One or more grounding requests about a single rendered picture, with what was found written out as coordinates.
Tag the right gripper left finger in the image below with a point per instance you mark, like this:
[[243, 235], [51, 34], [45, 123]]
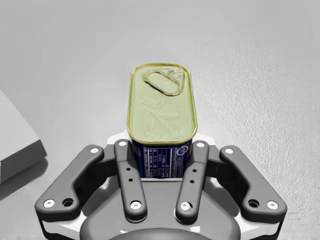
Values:
[[130, 180]]

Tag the green and blue rectangular can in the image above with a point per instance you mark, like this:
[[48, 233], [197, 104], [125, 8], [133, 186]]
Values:
[[161, 112]]

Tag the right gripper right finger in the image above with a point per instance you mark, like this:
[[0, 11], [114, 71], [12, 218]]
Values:
[[191, 180]]

